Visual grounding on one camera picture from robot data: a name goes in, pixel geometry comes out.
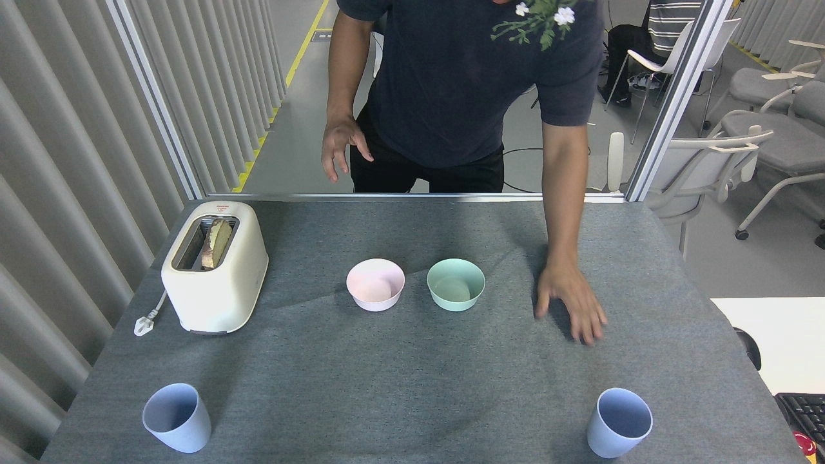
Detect green bowl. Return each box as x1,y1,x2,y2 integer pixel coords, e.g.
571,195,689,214
427,258,486,313

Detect person in dark shirt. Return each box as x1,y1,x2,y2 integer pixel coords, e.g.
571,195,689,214
335,0,607,194

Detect black keyboard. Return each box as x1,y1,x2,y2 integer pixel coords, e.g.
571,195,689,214
773,392,825,445

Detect pink bowl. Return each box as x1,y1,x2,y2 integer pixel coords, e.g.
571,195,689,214
346,258,406,313

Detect black floor cable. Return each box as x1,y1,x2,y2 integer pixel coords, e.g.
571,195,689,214
502,147,591,194

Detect person's left hand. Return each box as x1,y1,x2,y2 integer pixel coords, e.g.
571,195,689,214
534,259,608,347

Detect black round object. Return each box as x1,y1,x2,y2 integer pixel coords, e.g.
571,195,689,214
733,327,762,371

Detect person's right hand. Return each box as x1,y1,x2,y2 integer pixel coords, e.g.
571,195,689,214
321,116,374,183

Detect white side table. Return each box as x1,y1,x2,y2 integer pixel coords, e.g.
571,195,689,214
710,296,825,396

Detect red round object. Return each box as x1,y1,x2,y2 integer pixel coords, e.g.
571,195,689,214
791,430,819,464

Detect white toaster plug and cord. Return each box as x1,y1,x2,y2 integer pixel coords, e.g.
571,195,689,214
133,290,170,337

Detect grey office chair white frame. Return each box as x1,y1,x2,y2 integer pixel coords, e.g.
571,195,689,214
728,39,825,111
585,126,774,258
703,81,825,240

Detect silver aluminium post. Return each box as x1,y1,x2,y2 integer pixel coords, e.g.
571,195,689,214
625,0,735,202
106,0,207,200

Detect white plastic chair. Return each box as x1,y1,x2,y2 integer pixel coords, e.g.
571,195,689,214
605,18,742,146

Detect seated person in striped shirt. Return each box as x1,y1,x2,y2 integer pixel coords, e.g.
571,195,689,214
598,0,703,107

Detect toasted bread slice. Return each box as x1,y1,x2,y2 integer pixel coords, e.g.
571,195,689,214
200,218,233,271

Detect blue plastic cup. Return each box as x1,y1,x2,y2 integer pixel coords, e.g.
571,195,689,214
586,387,654,459
142,383,212,454

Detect cream white toaster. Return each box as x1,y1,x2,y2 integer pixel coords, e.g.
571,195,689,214
160,200,269,335

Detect silver aluminium table rail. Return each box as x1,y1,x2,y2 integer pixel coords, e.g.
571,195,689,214
205,192,629,204

